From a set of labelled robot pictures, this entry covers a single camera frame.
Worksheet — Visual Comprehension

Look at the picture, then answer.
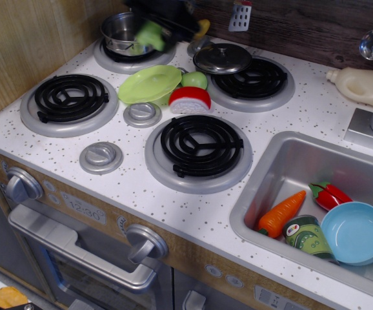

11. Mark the steel cooking pot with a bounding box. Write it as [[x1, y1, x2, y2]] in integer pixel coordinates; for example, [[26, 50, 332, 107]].
[[100, 12, 155, 57]]

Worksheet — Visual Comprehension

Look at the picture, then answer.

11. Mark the green toy apple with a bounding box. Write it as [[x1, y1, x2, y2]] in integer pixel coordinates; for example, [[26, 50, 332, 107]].
[[181, 71, 208, 90]]

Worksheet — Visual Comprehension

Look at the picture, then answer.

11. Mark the back left black burner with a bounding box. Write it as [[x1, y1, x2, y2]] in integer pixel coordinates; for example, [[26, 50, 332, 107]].
[[93, 39, 176, 74]]

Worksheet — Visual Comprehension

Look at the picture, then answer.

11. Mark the light blue plastic bowl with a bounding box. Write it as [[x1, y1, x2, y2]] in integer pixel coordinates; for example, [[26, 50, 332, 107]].
[[321, 201, 373, 266]]

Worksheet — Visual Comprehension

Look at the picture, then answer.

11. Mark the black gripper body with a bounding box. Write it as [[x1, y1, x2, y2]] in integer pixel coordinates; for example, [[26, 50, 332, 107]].
[[131, 1, 199, 42]]

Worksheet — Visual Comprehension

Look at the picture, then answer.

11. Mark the back grey stovetop knob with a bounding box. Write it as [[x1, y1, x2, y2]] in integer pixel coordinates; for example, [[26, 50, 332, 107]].
[[186, 36, 213, 57]]

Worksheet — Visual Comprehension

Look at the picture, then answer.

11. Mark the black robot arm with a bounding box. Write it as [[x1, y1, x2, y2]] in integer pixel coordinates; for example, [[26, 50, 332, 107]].
[[124, 0, 201, 43]]

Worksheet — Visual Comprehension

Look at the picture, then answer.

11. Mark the silver oven knob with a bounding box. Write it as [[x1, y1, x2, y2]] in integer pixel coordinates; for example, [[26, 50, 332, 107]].
[[6, 167, 44, 203], [126, 224, 168, 264]]

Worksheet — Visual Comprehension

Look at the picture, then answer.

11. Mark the orange toy carrot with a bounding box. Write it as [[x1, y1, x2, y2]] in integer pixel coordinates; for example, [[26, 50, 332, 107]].
[[257, 191, 307, 238]]

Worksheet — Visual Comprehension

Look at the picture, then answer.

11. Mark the light green plastic plate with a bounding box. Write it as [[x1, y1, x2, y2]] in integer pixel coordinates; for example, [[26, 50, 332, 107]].
[[117, 65, 182, 104]]

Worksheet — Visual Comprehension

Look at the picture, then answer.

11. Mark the upper grey stovetop knob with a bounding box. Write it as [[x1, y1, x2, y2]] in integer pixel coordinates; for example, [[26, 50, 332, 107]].
[[123, 103, 162, 128]]

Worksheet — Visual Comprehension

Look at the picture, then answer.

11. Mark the yellow toy banana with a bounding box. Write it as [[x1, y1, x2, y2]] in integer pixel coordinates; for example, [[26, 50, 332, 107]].
[[193, 19, 210, 41]]

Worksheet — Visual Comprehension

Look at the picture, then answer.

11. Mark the lower grey stovetop knob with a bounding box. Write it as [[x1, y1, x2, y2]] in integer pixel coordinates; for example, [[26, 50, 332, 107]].
[[79, 141, 123, 175]]

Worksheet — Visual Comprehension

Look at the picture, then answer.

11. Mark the green toy food can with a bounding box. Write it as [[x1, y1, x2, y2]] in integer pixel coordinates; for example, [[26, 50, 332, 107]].
[[282, 215, 339, 265]]

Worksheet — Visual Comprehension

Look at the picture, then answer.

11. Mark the red white toy cheese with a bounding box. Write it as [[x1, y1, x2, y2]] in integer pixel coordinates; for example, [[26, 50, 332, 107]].
[[168, 87, 212, 114]]

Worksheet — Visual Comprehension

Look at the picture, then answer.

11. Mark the silver sink basin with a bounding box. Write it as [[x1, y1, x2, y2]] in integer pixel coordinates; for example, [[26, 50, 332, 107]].
[[230, 132, 373, 296]]

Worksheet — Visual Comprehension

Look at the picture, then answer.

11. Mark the front left black burner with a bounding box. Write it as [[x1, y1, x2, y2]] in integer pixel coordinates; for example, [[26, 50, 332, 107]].
[[20, 74, 119, 138]]

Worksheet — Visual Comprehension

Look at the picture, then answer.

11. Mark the green toy broccoli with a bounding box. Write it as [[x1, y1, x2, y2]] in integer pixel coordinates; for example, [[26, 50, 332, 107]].
[[136, 21, 165, 52]]

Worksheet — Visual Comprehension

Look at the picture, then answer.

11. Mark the cream plastic bottle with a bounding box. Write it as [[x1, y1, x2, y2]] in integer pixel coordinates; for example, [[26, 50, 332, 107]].
[[326, 67, 373, 106]]

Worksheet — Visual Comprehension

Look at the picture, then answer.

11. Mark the grey stovetop knob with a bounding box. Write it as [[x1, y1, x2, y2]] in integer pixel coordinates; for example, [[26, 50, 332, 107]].
[[186, 36, 213, 57], [123, 103, 162, 128], [79, 141, 123, 175]]

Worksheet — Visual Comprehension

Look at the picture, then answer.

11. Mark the front right black burner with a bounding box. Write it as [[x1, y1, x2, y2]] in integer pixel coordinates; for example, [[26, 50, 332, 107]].
[[145, 115, 252, 194]]

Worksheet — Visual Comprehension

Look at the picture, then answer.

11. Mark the silver oven door handle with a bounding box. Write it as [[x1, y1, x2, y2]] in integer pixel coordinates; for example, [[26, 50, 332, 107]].
[[8, 205, 157, 293]]

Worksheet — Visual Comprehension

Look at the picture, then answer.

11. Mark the red toy chili pepper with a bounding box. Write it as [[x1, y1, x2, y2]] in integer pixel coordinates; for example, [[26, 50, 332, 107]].
[[308, 181, 352, 211]]

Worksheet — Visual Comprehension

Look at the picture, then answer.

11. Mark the black burner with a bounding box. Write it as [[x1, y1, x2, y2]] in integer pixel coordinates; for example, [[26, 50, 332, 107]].
[[145, 115, 252, 194], [207, 57, 296, 113], [20, 74, 119, 138], [93, 39, 176, 74]]

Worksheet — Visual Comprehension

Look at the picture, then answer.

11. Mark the right silver oven knob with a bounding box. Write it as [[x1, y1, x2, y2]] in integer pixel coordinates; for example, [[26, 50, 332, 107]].
[[126, 224, 168, 264]]

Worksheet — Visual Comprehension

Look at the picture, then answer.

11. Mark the yellow object bottom left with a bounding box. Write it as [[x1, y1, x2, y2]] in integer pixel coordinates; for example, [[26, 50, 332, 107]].
[[0, 286, 28, 309]]

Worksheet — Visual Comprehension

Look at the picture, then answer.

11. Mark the left silver oven knob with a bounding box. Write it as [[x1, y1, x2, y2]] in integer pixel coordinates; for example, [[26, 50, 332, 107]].
[[6, 167, 44, 203]]

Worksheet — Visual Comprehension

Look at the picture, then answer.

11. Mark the back right black burner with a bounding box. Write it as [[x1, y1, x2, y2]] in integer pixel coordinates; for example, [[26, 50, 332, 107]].
[[207, 57, 296, 113]]

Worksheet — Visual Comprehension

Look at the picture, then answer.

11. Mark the steel pot lid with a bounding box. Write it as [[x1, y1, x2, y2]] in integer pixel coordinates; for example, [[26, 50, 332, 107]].
[[193, 43, 252, 74]]

